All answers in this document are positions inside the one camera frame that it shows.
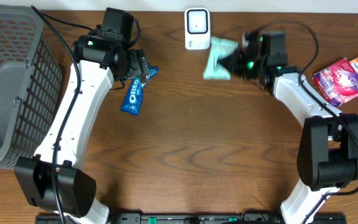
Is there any grey plastic mesh basket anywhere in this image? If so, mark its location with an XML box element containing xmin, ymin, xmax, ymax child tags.
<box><xmin>0</xmin><ymin>5</ymin><xmax>63</xmax><ymax>169</ymax></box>

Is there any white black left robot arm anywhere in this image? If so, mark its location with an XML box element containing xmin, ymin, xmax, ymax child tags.
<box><xmin>14</xmin><ymin>35</ymin><xmax>150</xmax><ymax>223</ymax></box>

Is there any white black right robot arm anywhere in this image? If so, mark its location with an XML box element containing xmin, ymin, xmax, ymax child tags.
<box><xmin>217</xmin><ymin>30</ymin><xmax>358</xmax><ymax>223</ymax></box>

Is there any white barcode scanner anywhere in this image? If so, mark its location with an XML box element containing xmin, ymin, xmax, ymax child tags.
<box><xmin>184</xmin><ymin>7</ymin><xmax>211</xmax><ymax>50</ymax></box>

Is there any blue Oreo cookie pack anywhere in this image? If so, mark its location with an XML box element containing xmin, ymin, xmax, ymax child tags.
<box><xmin>120</xmin><ymin>65</ymin><xmax>159</xmax><ymax>116</ymax></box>

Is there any teal wet wipes pack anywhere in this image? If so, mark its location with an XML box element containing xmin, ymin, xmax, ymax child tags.
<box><xmin>203</xmin><ymin>36</ymin><xmax>238</xmax><ymax>80</ymax></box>

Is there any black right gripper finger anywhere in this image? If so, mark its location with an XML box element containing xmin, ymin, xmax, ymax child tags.
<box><xmin>218</xmin><ymin>60</ymin><xmax>238</xmax><ymax>75</ymax></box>
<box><xmin>218</xmin><ymin>50</ymin><xmax>240</xmax><ymax>64</ymax></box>

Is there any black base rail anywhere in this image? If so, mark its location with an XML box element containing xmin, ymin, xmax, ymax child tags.
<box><xmin>35</xmin><ymin>212</ymin><xmax>347</xmax><ymax>224</ymax></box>

